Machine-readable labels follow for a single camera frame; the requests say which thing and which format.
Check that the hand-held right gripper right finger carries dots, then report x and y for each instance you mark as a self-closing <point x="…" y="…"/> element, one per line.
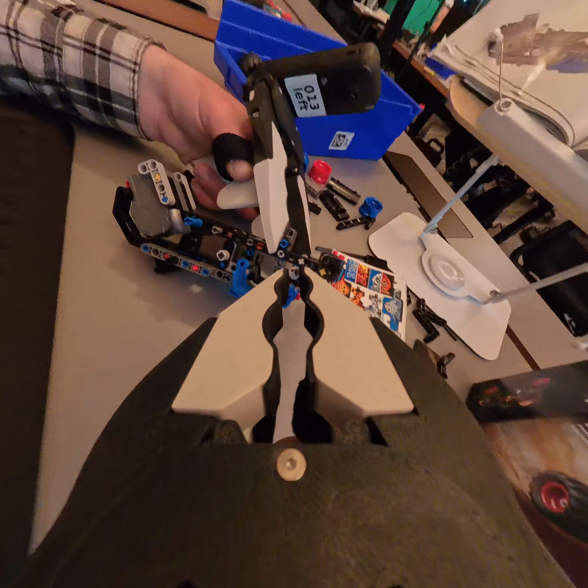
<point x="363" y="367"/>

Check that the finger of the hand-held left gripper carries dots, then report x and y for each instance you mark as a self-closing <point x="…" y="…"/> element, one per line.
<point x="271" y="197"/>
<point x="304" y="216"/>

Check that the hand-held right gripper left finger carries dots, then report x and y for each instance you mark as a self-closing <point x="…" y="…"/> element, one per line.
<point x="225" y="367"/>

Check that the long black holed beam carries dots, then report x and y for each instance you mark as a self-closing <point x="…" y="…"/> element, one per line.
<point x="317" y="264"/>

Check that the black toy vehicle chassis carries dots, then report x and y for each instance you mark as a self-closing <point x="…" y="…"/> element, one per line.
<point x="151" y="216"/>

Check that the toy instruction booklet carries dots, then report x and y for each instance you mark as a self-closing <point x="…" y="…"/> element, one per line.
<point x="551" y="92"/>

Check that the person's left forearm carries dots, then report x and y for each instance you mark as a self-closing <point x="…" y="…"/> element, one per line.
<point x="69" y="55"/>

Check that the grey desk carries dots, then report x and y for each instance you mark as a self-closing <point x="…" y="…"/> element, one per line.
<point x="115" y="344"/>

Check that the person's left hand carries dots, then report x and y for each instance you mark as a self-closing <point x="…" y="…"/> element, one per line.
<point x="183" y="105"/>

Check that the cluster of black toy beams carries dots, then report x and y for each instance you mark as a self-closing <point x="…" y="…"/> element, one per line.
<point x="335" y="204"/>

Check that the black toy cylinder piece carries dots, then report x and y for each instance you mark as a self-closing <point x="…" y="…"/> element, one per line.
<point x="343" y="190"/>

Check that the blue plastic bin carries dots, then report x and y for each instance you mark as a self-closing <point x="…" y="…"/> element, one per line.
<point x="358" y="124"/>

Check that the red toy wheel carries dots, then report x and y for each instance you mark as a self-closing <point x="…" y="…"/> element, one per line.
<point x="320" y="171"/>

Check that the blue toy wheel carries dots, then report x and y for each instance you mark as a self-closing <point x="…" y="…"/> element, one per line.
<point x="306" y="161"/>
<point x="370" y="207"/>

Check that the colourful sticker sheet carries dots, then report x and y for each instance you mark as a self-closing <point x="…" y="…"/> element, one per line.
<point x="367" y="280"/>

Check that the blue storage crate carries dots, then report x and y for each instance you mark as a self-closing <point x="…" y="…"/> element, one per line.
<point x="438" y="66"/>

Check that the green storage bin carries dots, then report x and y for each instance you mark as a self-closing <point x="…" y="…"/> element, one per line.
<point x="413" y="13"/>

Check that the white stand base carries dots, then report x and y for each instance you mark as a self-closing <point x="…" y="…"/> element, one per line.
<point x="395" y="239"/>

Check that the black toy tyre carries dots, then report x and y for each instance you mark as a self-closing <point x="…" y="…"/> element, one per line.
<point x="251" y="63"/>

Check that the light wooden board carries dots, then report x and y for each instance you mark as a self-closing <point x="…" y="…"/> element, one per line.
<point x="464" y="103"/>

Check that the flat metal support bar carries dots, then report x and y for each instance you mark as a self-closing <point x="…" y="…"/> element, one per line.
<point x="459" y="195"/>

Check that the black toy set box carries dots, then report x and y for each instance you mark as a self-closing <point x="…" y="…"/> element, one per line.
<point x="528" y="399"/>

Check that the wooden side table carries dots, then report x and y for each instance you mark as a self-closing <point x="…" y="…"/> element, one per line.
<point x="160" y="13"/>

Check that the black perforated board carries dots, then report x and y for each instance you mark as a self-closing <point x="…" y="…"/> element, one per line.
<point x="27" y="321"/>

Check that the black toy frame piece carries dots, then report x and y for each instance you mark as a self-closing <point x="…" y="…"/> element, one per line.
<point x="444" y="363"/>
<point x="429" y="319"/>

